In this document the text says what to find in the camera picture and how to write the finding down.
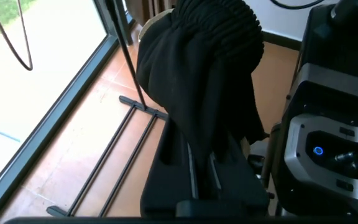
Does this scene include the white laundry basket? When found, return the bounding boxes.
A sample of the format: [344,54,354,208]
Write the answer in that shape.
[137,8,175,43]

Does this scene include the black clothes rack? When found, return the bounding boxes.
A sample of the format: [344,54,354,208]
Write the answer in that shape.
[46,0,169,218]

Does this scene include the pink clothes hanger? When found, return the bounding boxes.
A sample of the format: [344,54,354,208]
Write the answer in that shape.
[0,0,34,72]

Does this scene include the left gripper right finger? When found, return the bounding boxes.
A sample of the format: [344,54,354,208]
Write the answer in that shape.
[209,133,270,218]

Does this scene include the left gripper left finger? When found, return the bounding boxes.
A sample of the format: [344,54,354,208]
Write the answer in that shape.
[140,118,198,218]

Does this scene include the window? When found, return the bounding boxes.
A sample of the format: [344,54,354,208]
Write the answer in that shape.
[0,0,135,224]

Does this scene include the black shorts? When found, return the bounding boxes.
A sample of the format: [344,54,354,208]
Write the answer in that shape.
[135,0,269,200]

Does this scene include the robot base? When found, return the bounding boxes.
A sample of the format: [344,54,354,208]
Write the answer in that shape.
[241,0,358,218]

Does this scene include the brown curtain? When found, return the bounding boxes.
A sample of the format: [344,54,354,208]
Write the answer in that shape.
[124,0,180,27]

